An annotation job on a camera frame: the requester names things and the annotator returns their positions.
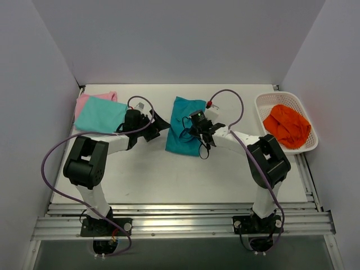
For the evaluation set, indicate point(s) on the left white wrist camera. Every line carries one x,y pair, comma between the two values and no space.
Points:
140,107

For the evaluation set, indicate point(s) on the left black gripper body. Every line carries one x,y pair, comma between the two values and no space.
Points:
152,127

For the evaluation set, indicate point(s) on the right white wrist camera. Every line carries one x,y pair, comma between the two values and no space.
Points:
212,111

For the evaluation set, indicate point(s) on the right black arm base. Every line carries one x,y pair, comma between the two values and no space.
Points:
252,224

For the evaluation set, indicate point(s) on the teal t shirt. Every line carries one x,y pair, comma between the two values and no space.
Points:
179,141

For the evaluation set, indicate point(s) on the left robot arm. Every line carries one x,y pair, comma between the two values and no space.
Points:
86,162

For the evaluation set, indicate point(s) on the aluminium rail frame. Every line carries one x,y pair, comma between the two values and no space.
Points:
191,220

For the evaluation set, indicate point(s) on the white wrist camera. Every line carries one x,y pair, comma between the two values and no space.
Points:
140,107
212,111

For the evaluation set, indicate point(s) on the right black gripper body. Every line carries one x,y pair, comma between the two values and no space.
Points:
207,133

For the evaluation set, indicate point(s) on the folded pink t shirt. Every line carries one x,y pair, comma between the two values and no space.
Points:
83,98

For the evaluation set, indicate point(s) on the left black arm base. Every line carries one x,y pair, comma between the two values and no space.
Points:
101,228

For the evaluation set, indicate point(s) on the white plastic basket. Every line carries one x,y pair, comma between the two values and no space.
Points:
264,104

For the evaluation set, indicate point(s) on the folded mint t shirt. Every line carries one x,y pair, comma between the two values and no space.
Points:
100,115

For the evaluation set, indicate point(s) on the orange t shirt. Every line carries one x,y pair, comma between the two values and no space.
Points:
288,127

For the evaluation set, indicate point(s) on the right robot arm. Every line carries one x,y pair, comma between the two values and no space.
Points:
268,163

